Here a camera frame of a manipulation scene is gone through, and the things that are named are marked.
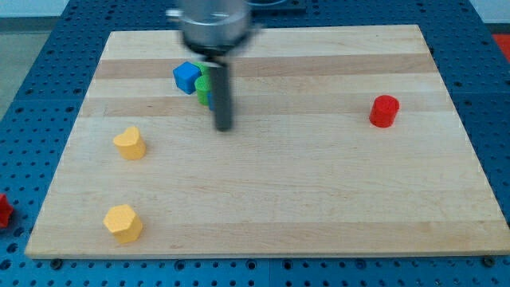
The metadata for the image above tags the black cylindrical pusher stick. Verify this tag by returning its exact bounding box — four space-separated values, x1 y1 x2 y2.
208 57 233 132

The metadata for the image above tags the blue cube block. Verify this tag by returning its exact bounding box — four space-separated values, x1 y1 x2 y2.
172 61 202 94

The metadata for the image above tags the green block behind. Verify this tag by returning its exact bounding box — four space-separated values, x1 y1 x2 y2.
193 61 210 76

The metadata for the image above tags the green cylinder block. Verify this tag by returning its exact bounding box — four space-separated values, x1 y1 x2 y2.
194 75 211 106

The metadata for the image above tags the blue block behind stick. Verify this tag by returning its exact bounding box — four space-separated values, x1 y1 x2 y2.
207 92 214 112

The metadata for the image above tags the yellow heart block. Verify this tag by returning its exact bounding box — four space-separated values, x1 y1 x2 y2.
112 126 147 160

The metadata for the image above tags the wooden board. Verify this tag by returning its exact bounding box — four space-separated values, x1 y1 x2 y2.
25 25 509 259

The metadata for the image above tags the red cylinder block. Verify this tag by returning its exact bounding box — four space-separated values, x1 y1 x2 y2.
369 95 400 128

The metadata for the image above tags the yellow hexagon block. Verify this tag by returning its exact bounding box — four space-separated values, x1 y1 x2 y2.
103 204 143 244

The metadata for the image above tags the red star block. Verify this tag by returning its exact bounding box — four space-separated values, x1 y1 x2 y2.
0 193 14 229

